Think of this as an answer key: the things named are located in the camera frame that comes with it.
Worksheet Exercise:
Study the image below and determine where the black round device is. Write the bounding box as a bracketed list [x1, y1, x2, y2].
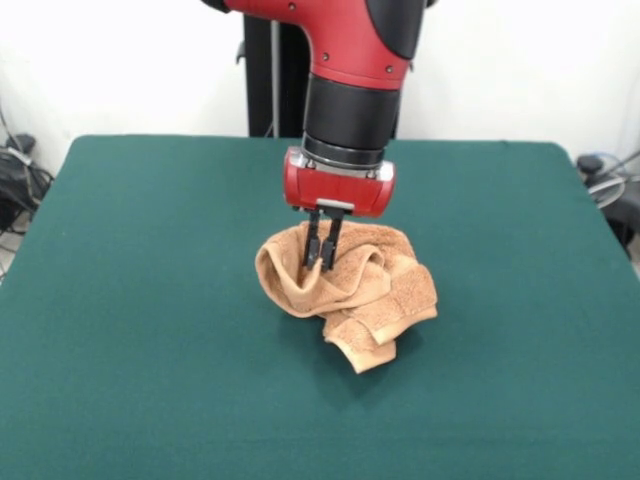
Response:
[575, 154, 610, 175]

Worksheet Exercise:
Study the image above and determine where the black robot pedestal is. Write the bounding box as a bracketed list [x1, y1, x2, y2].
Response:
[234, 0, 416, 140]

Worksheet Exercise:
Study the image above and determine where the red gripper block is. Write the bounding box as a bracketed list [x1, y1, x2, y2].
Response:
[282, 148, 400, 272]

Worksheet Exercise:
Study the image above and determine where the black cable bundle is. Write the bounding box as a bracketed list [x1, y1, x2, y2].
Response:
[0, 133, 55, 236]

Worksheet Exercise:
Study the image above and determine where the tan terry towel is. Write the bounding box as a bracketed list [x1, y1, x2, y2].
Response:
[254, 223, 440, 375]

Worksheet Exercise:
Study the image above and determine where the dark green table cloth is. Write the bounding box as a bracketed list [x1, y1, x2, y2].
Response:
[0, 133, 640, 480]

